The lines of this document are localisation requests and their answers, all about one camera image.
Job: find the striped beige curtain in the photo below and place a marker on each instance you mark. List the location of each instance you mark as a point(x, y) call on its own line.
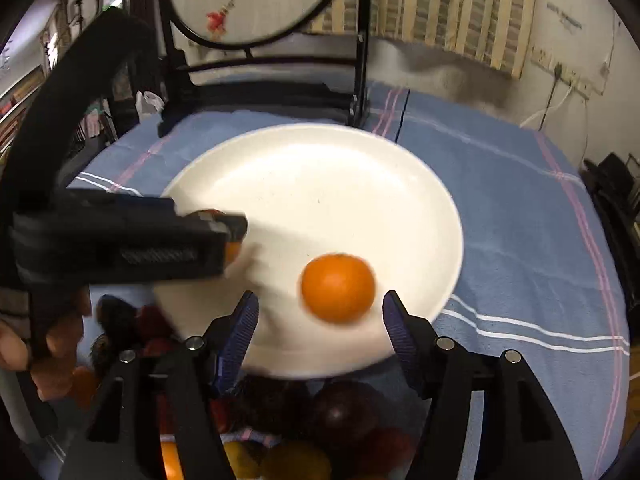
point(494, 33)

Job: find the dark purple plum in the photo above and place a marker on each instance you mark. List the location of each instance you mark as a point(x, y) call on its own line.
point(346, 410)

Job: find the white wall power strip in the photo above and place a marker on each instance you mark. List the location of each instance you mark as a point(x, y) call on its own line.
point(564, 72)

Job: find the round embroidered screen on stand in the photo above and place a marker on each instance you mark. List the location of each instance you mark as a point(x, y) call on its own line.
point(204, 35)

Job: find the white plastic bag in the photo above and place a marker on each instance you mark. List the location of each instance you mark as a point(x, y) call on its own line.
point(148, 104)

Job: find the white oval plate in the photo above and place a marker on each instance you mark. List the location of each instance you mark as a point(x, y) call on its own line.
point(308, 190)

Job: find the yellow green citrus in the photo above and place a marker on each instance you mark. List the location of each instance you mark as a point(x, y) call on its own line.
point(243, 465)

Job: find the small orange mandarin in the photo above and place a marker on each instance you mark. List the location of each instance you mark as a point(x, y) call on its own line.
point(222, 239)

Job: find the large orange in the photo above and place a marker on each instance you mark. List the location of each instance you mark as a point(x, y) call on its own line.
point(296, 461)

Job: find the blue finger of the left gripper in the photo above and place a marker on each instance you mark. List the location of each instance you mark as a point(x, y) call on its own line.
point(236, 225)
point(231, 252)

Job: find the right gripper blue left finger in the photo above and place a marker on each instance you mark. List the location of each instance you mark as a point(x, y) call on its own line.
point(232, 335)

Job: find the blue striped tablecloth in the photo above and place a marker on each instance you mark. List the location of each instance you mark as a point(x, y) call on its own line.
point(537, 273)

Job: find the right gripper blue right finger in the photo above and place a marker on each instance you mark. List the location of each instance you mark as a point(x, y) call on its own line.
point(398, 327)

